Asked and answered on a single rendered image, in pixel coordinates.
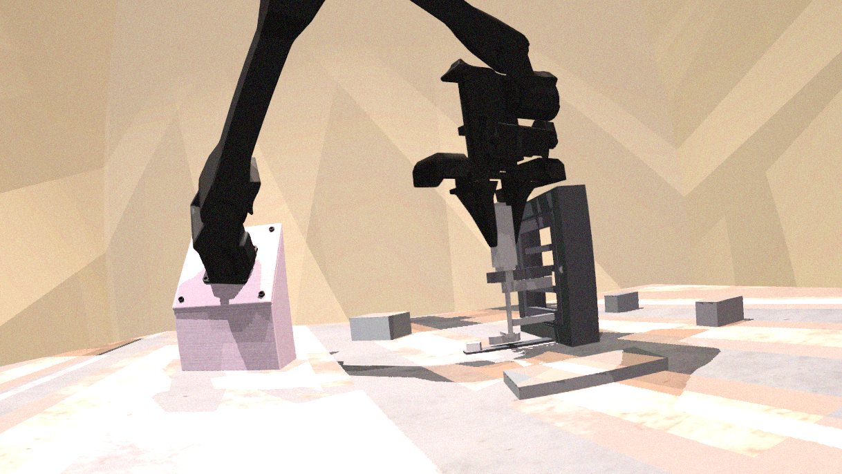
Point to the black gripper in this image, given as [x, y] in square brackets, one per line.
[473, 174]

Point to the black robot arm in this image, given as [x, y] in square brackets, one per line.
[229, 181]

